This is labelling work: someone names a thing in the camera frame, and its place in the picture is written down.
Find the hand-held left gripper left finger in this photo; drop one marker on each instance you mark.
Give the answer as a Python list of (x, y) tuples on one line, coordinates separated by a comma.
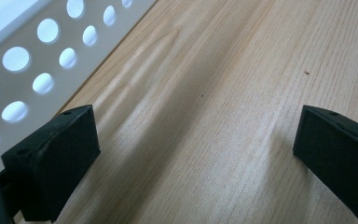
[(52, 161)]

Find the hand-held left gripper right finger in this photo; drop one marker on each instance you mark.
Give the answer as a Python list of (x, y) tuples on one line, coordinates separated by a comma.
[(338, 155)]

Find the white perforated panel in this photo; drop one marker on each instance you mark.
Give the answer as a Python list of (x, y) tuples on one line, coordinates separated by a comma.
[(24, 77)]

